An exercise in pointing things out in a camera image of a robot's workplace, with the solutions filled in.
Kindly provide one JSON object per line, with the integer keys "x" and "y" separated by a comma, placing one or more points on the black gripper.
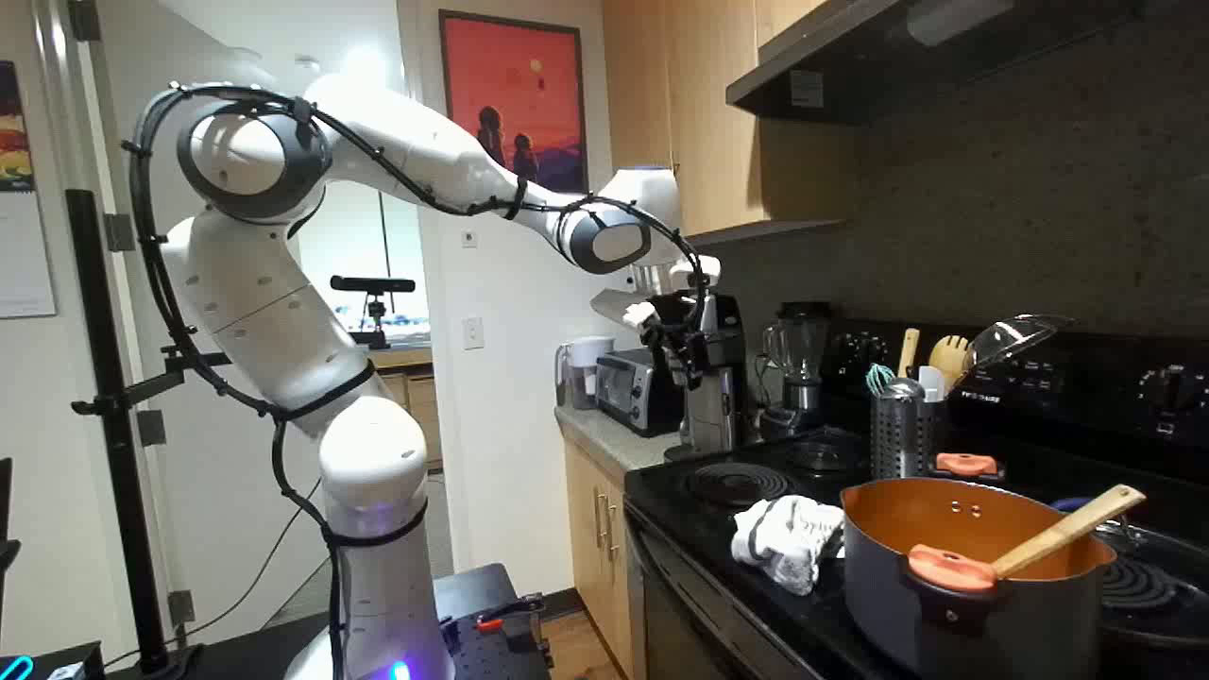
{"x": 677, "y": 321}

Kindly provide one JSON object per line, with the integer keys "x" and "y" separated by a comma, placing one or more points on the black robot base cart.
{"x": 478, "y": 605}

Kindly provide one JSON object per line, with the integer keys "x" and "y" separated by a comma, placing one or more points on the metal cylinder utensil holder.
{"x": 895, "y": 437}

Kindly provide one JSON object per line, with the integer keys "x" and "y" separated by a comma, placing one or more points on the silver coffee maker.
{"x": 717, "y": 408}

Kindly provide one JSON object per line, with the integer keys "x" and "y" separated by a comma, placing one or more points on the silver toaster oven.
{"x": 627, "y": 395}

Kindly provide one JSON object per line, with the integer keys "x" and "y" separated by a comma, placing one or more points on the white jug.
{"x": 584, "y": 360}

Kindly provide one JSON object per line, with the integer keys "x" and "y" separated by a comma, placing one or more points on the clear jar blender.
{"x": 799, "y": 343}

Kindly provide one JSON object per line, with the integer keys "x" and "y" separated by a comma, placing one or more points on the grey silicone whisk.
{"x": 876, "y": 379}

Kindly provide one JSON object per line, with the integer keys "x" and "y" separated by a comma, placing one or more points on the white crumpled dish towel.
{"x": 787, "y": 535}

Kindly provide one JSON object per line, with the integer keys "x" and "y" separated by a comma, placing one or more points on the wooden lower cabinet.
{"x": 599, "y": 554}

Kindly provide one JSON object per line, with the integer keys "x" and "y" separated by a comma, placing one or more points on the wooden cabinet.
{"x": 599, "y": 554}
{"x": 702, "y": 124}

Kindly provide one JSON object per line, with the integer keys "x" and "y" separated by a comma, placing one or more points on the flat wooden spatula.
{"x": 906, "y": 347}

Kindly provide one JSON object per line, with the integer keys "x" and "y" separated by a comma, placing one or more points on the wooden upper cabinet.
{"x": 702, "y": 124}

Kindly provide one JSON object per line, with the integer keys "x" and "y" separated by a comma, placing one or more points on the wooden slotted fork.
{"x": 952, "y": 360}

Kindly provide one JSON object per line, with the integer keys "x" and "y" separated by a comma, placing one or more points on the black electric stove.
{"x": 807, "y": 609}

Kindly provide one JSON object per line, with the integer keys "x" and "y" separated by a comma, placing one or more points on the red framed painting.
{"x": 503, "y": 89}

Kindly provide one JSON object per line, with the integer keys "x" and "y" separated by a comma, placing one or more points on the dark range hood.
{"x": 880, "y": 49}

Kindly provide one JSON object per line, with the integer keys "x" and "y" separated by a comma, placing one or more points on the white light switch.
{"x": 473, "y": 332}

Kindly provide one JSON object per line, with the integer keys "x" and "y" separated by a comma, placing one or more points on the black tripod mount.
{"x": 372, "y": 285}

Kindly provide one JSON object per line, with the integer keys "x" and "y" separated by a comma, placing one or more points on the black camera stand pole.
{"x": 107, "y": 379}

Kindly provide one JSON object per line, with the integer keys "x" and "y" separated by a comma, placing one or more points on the colourful wall picture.
{"x": 11, "y": 124}

